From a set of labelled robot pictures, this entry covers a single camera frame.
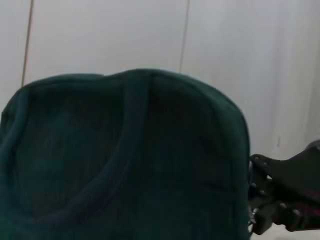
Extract dark teal lunch bag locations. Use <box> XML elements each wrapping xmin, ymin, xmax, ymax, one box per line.
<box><xmin>0</xmin><ymin>68</ymin><xmax>252</xmax><ymax>240</ymax></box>

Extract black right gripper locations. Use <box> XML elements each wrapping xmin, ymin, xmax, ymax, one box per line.
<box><xmin>248</xmin><ymin>139</ymin><xmax>320</xmax><ymax>236</ymax></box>

